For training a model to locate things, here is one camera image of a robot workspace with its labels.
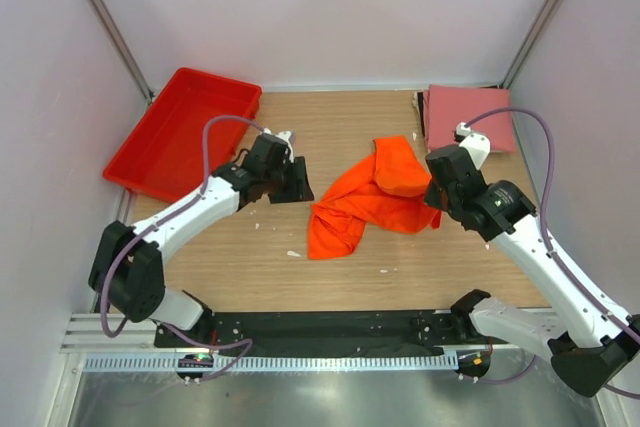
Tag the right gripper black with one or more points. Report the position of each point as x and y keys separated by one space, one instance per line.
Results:
x=431 y=198

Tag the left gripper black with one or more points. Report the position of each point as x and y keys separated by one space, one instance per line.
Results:
x=299 y=189

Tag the orange t shirt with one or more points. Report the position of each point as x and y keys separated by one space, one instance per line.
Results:
x=385 y=189

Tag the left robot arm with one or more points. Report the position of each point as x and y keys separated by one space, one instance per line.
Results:
x=128 y=269

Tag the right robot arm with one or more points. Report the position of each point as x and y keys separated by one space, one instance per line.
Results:
x=592 y=338

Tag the folded pink t shirt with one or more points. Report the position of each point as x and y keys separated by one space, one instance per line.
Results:
x=448 y=106

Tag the red plastic bin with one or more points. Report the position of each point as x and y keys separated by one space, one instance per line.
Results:
x=162 y=158

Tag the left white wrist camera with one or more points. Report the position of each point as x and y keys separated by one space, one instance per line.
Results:
x=288 y=137

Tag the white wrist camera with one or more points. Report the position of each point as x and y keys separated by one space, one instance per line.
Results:
x=476 y=144
x=288 y=137

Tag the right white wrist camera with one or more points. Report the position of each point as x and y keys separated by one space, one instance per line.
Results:
x=476 y=144

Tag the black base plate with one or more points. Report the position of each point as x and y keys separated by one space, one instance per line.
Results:
x=366 y=334

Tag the slotted cable duct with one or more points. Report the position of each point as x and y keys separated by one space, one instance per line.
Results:
x=183 y=363

